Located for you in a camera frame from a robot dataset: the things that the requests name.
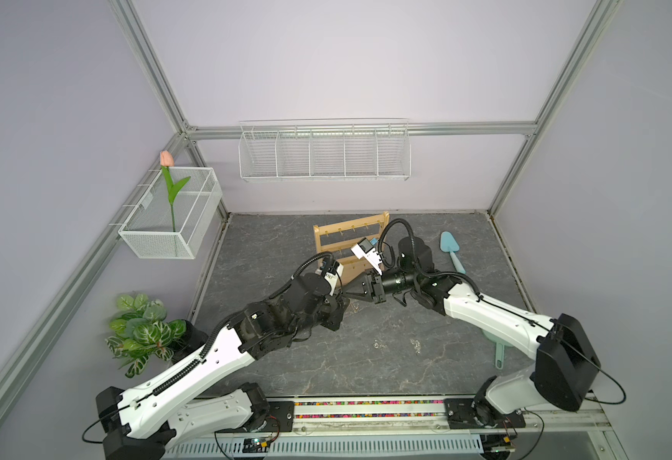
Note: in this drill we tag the pink artificial tulip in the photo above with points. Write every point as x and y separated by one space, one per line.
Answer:
173 187

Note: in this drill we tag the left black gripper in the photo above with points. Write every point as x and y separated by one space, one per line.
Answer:
336 310

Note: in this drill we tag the teal garden trowel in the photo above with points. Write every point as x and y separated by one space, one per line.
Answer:
450 246

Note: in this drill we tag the wooden jewelry display stand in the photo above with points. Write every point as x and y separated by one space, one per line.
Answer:
340 237

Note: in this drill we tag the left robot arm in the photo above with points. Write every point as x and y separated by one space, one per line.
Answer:
143 422

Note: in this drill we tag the white mesh wall basket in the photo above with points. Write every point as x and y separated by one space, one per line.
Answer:
148 230

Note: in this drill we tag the green leafy artificial plant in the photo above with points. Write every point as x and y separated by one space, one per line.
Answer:
140 331

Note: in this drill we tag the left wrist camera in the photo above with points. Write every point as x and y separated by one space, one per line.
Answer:
331 269

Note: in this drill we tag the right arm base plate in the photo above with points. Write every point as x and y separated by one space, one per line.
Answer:
465 413

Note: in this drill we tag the small silver jewelry piece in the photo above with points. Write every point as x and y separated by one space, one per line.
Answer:
416 345

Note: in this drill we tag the white slotted cable duct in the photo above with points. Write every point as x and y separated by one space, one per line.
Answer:
291 447

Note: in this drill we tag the white wire wall shelf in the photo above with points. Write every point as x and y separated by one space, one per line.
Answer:
325 149

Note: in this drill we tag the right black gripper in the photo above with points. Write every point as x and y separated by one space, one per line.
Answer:
369 289

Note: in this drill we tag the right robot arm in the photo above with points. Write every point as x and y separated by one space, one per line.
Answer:
565 362

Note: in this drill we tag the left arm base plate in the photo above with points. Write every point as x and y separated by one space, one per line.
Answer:
280 417

